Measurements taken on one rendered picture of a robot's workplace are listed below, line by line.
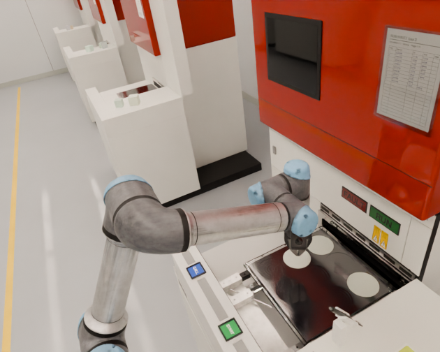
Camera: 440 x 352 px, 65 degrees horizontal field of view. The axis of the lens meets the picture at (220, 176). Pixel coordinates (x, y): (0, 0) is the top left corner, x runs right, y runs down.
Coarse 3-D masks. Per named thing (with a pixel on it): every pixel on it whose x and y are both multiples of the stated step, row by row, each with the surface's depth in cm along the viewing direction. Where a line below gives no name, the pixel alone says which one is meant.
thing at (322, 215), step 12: (324, 216) 139; (324, 228) 143; (336, 228) 135; (336, 240) 138; (360, 240) 125; (372, 252) 120; (372, 264) 124; (384, 264) 116; (384, 276) 119; (396, 276) 113; (396, 288) 115
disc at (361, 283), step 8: (360, 272) 119; (352, 280) 116; (360, 280) 116; (368, 280) 116; (376, 280) 115; (352, 288) 114; (360, 288) 113; (368, 288) 113; (376, 288) 113; (368, 296) 111
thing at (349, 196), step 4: (344, 192) 123; (348, 192) 122; (344, 196) 124; (348, 196) 122; (352, 196) 120; (356, 196) 118; (352, 200) 121; (356, 200) 119; (360, 200) 117; (356, 204) 120; (360, 204) 118; (364, 204) 116; (360, 208) 118; (364, 208) 117
